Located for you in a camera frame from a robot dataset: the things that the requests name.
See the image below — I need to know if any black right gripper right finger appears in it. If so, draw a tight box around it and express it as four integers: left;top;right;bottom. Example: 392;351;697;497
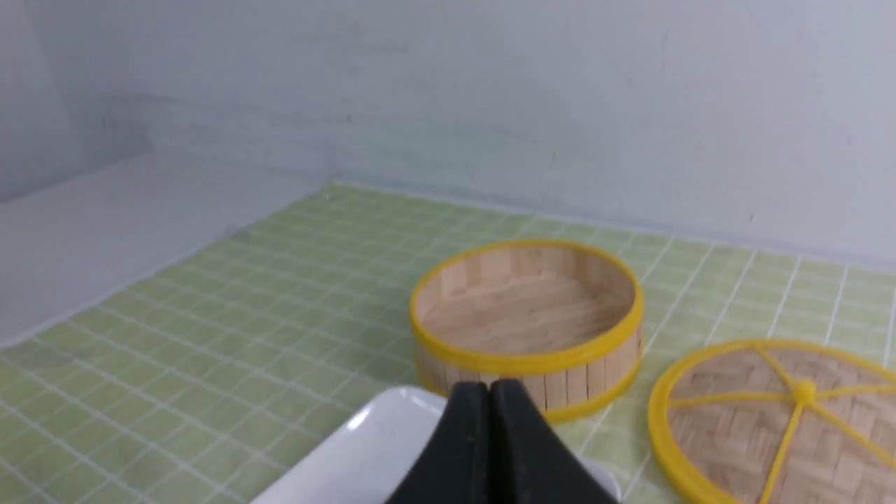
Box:
490;379;618;503

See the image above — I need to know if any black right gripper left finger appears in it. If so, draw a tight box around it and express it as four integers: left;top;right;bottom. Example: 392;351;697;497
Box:
387;382;491;503

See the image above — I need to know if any white square plate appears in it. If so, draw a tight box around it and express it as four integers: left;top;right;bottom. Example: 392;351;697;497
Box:
255;387;623;503

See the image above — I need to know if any bamboo steamer basket yellow rim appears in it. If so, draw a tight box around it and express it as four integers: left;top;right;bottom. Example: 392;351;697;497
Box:
409;239;645;422

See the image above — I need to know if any woven bamboo steamer lid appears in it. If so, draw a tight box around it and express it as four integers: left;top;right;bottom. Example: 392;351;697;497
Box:
647;340;895;503

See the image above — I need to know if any green checkered tablecloth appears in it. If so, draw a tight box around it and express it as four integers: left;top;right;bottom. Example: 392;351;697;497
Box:
1;185;894;503

